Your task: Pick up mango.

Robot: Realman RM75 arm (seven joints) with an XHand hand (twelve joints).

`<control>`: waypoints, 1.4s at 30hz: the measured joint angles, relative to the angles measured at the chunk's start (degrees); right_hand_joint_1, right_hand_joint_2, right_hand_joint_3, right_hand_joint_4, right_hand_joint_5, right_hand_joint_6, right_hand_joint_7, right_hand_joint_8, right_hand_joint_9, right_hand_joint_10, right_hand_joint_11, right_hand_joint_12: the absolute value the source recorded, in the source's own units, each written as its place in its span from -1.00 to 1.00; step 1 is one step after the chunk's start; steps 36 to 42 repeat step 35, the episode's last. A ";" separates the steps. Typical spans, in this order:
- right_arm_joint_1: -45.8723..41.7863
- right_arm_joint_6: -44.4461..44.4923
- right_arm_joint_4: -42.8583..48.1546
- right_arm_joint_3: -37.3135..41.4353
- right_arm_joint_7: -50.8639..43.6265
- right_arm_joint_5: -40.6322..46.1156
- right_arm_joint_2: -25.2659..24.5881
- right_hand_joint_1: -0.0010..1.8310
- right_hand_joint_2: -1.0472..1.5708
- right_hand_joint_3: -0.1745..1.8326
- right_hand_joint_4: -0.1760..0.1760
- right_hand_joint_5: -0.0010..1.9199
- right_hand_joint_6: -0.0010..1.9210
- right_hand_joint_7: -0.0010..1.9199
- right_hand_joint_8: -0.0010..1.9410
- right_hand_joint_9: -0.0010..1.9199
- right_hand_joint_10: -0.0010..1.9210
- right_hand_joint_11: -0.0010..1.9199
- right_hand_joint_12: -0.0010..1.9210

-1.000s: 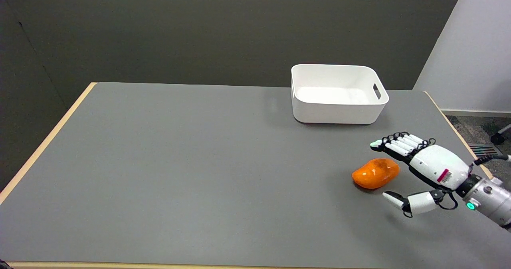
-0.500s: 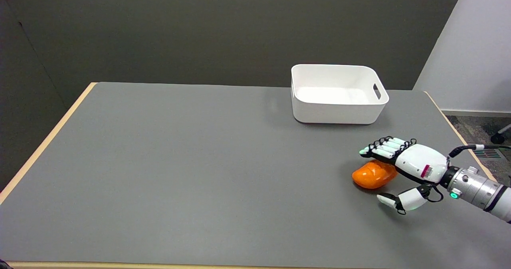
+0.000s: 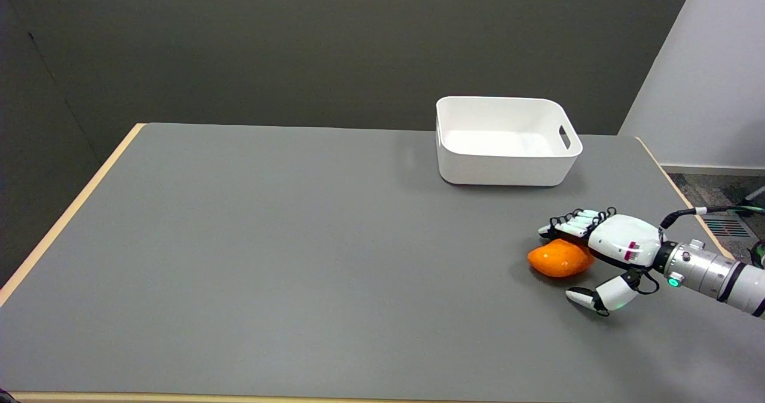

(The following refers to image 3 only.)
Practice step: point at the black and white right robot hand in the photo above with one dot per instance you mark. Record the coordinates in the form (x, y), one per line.
(618, 244)

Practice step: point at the white and silver right robot arm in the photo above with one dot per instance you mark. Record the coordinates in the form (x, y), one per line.
(714, 274)

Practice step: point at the orange mango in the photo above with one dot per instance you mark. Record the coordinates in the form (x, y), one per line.
(559, 259)

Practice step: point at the striped floor vent grille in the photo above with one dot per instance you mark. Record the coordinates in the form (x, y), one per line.
(725, 226)

